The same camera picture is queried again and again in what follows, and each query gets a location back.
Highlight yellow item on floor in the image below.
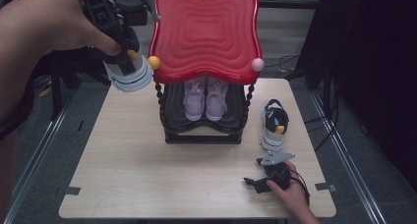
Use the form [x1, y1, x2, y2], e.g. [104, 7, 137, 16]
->
[37, 85, 53, 99]

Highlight right hand-held gripper cable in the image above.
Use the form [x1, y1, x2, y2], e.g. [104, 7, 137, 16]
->
[289, 169, 311, 207]

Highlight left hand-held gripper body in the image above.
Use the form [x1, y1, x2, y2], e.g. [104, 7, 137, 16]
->
[81, 0, 162, 46]

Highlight purple sandal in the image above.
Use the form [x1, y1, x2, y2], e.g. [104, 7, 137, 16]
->
[205, 76, 230, 122]
[182, 76, 208, 122]

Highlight metal floor rail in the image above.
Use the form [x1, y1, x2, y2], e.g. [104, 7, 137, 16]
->
[0, 85, 82, 224]
[308, 89, 389, 224]

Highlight person's left hand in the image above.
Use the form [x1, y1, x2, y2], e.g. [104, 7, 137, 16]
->
[0, 0, 123, 124]

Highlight person's right hand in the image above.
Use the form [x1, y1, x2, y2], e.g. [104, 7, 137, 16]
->
[266, 160, 311, 216]

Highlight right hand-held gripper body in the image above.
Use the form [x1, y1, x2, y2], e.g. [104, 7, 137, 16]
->
[260, 151, 296, 192]

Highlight black curtain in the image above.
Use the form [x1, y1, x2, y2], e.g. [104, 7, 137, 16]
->
[294, 0, 417, 194]

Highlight red and black shoe rack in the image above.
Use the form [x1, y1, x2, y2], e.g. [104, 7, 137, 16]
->
[146, 0, 266, 145]

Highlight navy and white sneaker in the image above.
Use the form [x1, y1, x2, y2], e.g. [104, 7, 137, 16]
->
[259, 98, 291, 153]
[102, 27, 154, 93]

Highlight black metal stand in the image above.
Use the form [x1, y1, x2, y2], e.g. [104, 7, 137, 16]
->
[35, 50, 114, 122]

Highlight black floor cables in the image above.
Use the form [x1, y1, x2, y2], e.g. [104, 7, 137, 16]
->
[265, 54, 342, 153]

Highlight grey tape strip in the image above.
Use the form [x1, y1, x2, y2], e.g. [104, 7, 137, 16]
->
[57, 186, 82, 197]
[315, 182, 337, 193]

